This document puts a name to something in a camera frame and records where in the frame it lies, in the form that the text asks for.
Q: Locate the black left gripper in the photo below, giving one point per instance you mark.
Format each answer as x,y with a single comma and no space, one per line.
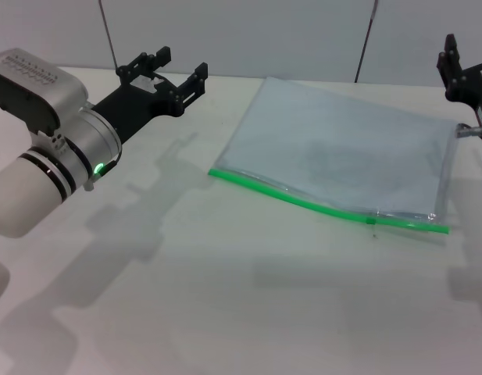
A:
135,103

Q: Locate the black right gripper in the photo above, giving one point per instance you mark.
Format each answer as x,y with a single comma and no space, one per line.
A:
469,84

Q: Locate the clear document bag green zipper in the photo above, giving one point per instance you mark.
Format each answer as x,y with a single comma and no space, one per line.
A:
334,148

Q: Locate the green zipper slider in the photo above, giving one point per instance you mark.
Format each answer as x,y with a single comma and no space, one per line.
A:
370,222

